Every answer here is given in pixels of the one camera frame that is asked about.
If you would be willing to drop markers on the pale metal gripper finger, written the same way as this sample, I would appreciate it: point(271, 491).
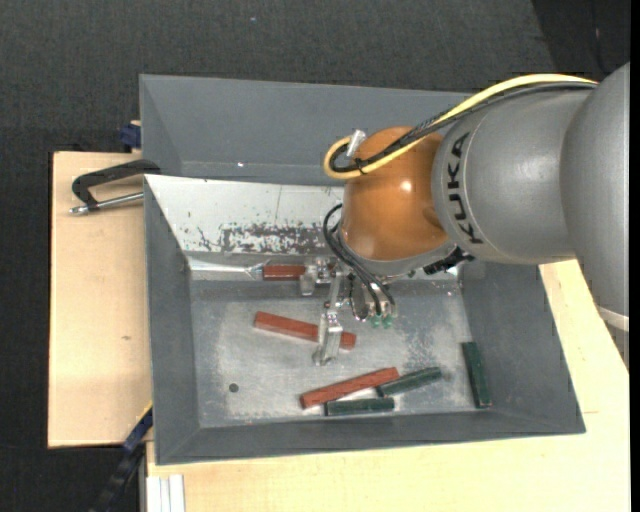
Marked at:
point(327, 342)
point(309, 282)

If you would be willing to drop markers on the red-brown flat block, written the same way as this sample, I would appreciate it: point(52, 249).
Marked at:
point(282, 326)
point(350, 387)
point(282, 271)

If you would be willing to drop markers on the dark green flat block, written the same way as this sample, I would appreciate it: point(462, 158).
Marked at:
point(360, 406)
point(477, 375)
point(410, 380)

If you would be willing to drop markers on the grey metal bin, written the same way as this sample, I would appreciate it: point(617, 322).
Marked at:
point(260, 370)

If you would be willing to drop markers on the pale flat board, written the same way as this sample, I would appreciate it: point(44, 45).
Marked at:
point(97, 310)

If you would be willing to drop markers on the black cylinder on white bracket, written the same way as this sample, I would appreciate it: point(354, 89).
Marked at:
point(439, 266)

